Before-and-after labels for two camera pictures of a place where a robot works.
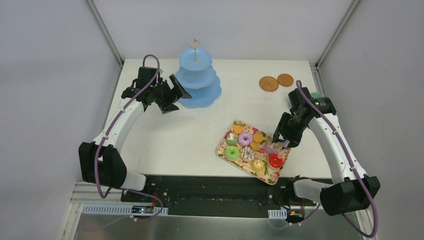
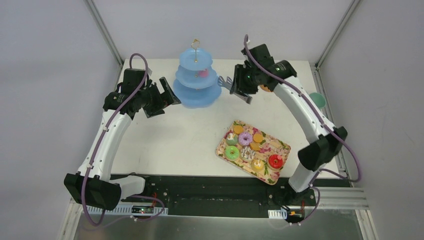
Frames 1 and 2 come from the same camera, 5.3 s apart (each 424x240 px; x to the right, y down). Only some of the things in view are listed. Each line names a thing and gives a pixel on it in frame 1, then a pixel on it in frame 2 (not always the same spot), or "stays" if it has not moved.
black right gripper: x=286 y=129 to x=238 y=81
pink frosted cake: x=268 y=149 to x=203 y=73
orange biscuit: x=255 y=146 stays
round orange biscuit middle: x=257 y=137 stays
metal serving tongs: x=285 y=143 to x=227 y=83
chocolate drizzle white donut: x=246 y=154 stays
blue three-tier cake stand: x=198 y=77 stays
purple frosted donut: x=245 y=139 stays
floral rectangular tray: x=253 y=150 stays
